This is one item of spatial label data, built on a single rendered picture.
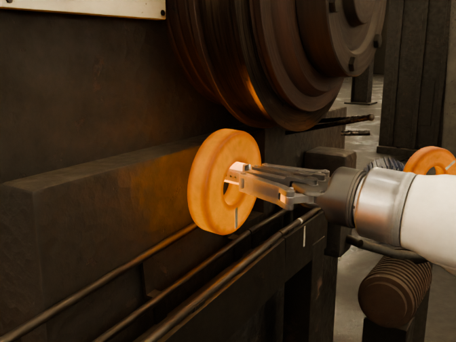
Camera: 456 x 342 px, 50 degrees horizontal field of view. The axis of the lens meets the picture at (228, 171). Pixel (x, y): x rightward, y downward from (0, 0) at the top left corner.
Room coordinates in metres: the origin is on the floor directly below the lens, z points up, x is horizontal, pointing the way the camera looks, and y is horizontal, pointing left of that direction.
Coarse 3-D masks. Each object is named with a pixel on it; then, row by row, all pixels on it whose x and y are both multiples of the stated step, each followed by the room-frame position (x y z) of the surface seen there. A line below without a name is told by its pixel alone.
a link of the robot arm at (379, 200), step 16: (368, 176) 0.56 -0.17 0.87; (384, 176) 0.55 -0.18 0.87; (400, 176) 0.55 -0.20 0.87; (368, 192) 0.54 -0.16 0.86; (384, 192) 0.54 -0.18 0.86; (400, 192) 0.53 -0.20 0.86; (368, 208) 0.54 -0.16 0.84; (384, 208) 0.53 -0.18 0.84; (400, 208) 0.52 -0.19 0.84; (368, 224) 0.54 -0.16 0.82; (384, 224) 0.53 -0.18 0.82; (384, 240) 0.54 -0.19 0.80
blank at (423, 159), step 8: (416, 152) 1.18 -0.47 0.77; (424, 152) 1.16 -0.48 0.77; (432, 152) 1.16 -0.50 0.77; (440, 152) 1.17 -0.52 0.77; (448, 152) 1.18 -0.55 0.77; (408, 160) 1.17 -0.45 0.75; (416, 160) 1.15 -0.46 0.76; (424, 160) 1.15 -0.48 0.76; (432, 160) 1.16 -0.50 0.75; (440, 160) 1.17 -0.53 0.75; (448, 160) 1.18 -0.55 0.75; (408, 168) 1.15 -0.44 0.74; (416, 168) 1.14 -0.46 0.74; (424, 168) 1.15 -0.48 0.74; (440, 168) 1.18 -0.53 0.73; (448, 168) 1.18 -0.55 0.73
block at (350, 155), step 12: (312, 156) 1.05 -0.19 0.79; (324, 156) 1.03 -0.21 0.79; (336, 156) 1.02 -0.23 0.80; (348, 156) 1.02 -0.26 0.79; (312, 168) 1.05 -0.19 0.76; (324, 168) 1.03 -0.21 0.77; (336, 168) 1.01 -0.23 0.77; (336, 228) 1.01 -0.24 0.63; (348, 228) 1.04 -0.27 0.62; (336, 240) 1.01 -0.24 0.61; (324, 252) 1.02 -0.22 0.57; (336, 252) 1.01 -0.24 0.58
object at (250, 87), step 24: (216, 0) 0.68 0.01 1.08; (240, 0) 0.66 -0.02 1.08; (216, 24) 0.69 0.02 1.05; (240, 24) 0.66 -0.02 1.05; (216, 48) 0.70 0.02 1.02; (240, 48) 0.67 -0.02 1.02; (216, 72) 0.73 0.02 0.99; (240, 72) 0.70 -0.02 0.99; (240, 96) 0.74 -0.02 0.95; (264, 96) 0.72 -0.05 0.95; (336, 96) 0.96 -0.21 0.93; (264, 120) 0.80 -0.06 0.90; (288, 120) 0.79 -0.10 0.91; (312, 120) 0.87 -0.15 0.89
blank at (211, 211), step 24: (216, 144) 0.65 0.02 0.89; (240, 144) 0.69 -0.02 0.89; (192, 168) 0.64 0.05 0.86; (216, 168) 0.64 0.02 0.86; (192, 192) 0.63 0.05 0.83; (216, 192) 0.64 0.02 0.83; (240, 192) 0.71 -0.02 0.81; (192, 216) 0.65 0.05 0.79; (216, 216) 0.65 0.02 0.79; (240, 216) 0.70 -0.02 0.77
